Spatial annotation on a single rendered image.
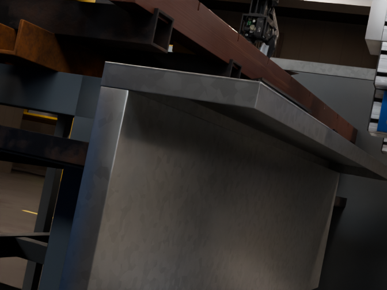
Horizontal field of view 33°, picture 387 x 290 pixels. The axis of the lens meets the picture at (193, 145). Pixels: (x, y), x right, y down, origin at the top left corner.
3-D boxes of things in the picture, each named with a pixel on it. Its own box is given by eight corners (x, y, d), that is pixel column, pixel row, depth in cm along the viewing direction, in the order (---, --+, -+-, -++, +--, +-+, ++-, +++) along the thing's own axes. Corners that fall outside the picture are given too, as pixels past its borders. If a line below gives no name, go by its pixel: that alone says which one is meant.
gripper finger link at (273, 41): (254, 58, 171) (260, 27, 171) (256, 60, 173) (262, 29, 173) (270, 60, 169) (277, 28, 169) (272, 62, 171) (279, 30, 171)
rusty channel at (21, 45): (-30, 49, 90) (-22, 14, 90) (288, 160, 241) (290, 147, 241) (15, 55, 86) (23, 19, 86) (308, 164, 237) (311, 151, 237)
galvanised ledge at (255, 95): (100, 85, 78) (105, 61, 78) (327, 170, 196) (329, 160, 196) (255, 108, 70) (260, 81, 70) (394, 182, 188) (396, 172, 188)
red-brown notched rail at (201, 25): (109, 0, 84) (118, -45, 84) (343, 144, 231) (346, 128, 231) (135, 2, 82) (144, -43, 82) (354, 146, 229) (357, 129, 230)
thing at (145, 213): (40, 373, 77) (100, 85, 78) (305, 283, 195) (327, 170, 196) (68, 383, 75) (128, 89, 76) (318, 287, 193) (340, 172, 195)
